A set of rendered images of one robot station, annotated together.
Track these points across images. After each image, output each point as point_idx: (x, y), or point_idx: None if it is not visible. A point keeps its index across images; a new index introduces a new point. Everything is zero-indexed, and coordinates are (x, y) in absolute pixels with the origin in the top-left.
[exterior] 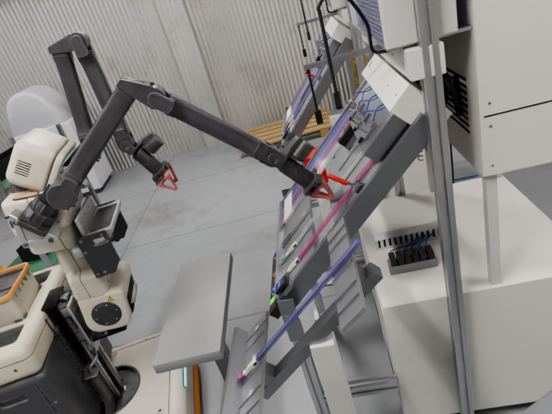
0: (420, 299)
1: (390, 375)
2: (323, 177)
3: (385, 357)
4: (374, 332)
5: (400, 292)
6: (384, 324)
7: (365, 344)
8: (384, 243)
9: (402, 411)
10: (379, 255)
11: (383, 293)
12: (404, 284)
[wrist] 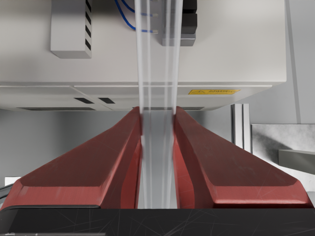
0: (281, 8)
1: (237, 110)
2: (108, 181)
3: (114, 115)
4: (69, 122)
5: (249, 39)
6: (225, 94)
7: (87, 136)
8: (88, 32)
9: (189, 112)
10: (112, 57)
11: (245, 72)
12: (229, 26)
